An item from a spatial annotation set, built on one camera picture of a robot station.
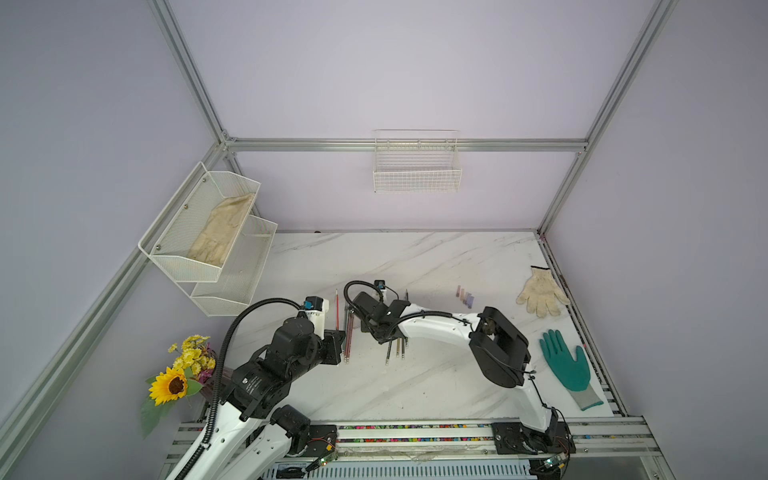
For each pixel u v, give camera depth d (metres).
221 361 0.47
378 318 0.69
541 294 1.02
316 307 0.62
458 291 1.02
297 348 0.51
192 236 0.79
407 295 1.01
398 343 0.91
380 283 0.82
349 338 0.91
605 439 0.75
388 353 0.88
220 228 0.81
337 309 0.70
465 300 1.01
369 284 0.79
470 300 1.01
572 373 0.85
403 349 0.90
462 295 1.01
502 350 0.51
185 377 0.59
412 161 0.99
